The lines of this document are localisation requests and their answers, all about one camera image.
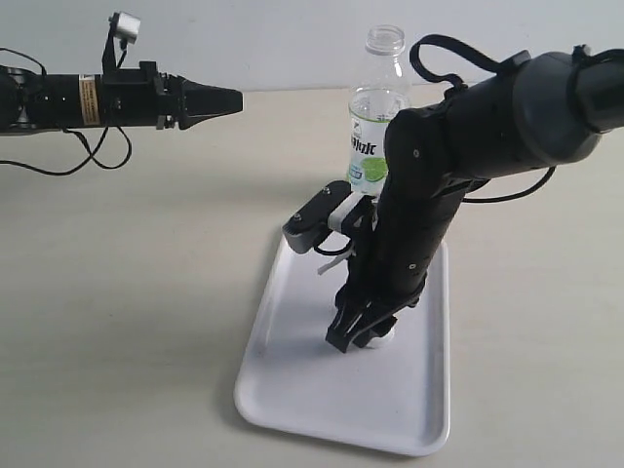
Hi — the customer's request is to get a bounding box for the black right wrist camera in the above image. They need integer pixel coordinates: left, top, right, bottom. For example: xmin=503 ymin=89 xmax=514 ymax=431
xmin=282 ymin=180 xmax=373 ymax=254

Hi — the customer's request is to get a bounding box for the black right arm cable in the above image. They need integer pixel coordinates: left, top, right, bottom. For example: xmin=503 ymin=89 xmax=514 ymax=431
xmin=409 ymin=33 xmax=557 ymax=204

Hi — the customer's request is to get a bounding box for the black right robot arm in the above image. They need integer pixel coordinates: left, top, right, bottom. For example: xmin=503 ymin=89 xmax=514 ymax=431
xmin=326 ymin=47 xmax=623 ymax=351

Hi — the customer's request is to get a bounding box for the white bottle cap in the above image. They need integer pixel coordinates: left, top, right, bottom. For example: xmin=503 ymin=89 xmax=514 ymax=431
xmin=366 ymin=329 xmax=395 ymax=349

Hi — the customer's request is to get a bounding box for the white plastic tray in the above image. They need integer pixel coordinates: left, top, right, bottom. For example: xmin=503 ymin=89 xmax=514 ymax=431
xmin=233 ymin=241 xmax=450 ymax=457

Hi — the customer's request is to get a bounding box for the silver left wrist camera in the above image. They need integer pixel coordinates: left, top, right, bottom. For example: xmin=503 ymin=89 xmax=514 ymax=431
xmin=109 ymin=11 xmax=140 ymax=50

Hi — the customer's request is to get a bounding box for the black left camera cable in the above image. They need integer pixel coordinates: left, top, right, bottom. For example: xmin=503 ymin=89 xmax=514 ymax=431
xmin=0 ymin=46 xmax=133 ymax=176

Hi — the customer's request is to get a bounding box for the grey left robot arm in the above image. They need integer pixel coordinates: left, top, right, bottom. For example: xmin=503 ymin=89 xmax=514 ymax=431
xmin=1 ymin=61 xmax=244 ymax=136

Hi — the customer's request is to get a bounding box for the clear plastic drink bottle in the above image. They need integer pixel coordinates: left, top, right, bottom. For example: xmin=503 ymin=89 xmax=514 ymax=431
xmin=347 ymin=24 xmax=410 ymax=197

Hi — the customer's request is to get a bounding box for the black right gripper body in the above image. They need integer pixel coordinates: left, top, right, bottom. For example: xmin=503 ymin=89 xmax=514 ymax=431
xmin=335 ymin=184 xmax=468 ymax=317

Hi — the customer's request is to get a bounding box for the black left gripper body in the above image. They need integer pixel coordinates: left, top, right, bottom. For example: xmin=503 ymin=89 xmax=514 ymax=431
xmin=28 ymin=61 xmax=184 ymax=130

